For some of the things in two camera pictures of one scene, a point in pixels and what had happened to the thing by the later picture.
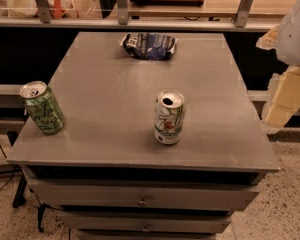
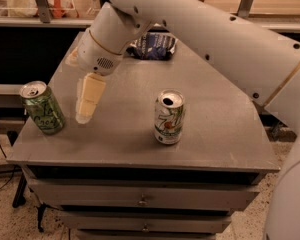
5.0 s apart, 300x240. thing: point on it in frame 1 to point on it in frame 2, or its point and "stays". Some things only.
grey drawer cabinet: (104, 172) stays
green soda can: (41, 102) stays
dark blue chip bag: (148, 45) stays
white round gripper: (294, 39) to (94, 57)
